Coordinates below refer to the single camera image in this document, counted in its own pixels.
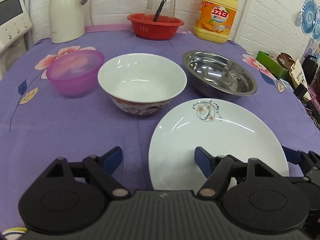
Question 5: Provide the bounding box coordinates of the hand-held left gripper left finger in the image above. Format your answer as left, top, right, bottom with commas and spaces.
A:
46, 146, 132, 200

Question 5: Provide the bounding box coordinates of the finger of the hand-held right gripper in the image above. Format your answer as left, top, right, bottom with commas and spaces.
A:
281, 145, 320, 180

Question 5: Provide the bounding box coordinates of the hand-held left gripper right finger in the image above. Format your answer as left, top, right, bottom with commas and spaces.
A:
194, 146, 278, 200

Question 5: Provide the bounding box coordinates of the white floral plate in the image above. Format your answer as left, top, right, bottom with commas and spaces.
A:
148, 99, 290, 192

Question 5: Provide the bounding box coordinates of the white ceramic bowl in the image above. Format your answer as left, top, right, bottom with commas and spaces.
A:
97, 53, 187, 117

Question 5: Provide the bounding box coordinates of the purple plastic bowl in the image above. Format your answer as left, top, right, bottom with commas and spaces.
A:
46, 49, 105, 98

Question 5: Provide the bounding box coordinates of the stainless steel bowl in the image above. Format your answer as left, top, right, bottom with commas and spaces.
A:
182, 50, 258, 103

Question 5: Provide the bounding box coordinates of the purple floral tablecloth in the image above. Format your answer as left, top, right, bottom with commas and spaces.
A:
0, 24, 320, 232

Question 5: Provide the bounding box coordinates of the pale blue box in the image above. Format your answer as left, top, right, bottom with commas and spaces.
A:
277, 78, 295, 93

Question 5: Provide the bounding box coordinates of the black bag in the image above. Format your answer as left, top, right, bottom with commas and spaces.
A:
302, 55, 320, 85

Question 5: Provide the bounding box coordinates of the green box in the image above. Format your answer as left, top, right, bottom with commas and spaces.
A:
255, 51, 292, 80

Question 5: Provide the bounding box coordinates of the red plastic basket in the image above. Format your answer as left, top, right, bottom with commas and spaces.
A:
127, 13, 185, 40

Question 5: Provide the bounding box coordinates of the yellow detergent bottle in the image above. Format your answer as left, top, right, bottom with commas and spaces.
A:
194, 0, 247, 43

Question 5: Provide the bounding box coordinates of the white thermos jug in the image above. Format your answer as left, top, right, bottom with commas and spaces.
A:
49, 0, 92, 44

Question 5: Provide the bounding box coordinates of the clear glass jar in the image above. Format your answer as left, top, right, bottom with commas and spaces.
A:
144, 0, 177, 22

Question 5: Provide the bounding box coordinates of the dark stick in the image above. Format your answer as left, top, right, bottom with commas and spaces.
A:
153, 0, 176, 22

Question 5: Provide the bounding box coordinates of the white appliance with screen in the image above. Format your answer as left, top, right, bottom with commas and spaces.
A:
0, 0, 33, 80

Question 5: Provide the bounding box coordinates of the paper bag with brown handles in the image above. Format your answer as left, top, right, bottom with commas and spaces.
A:
277, 52, 312, 103

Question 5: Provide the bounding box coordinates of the blue patterned wall decoration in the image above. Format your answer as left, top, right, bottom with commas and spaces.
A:
296, 0, 320, 40

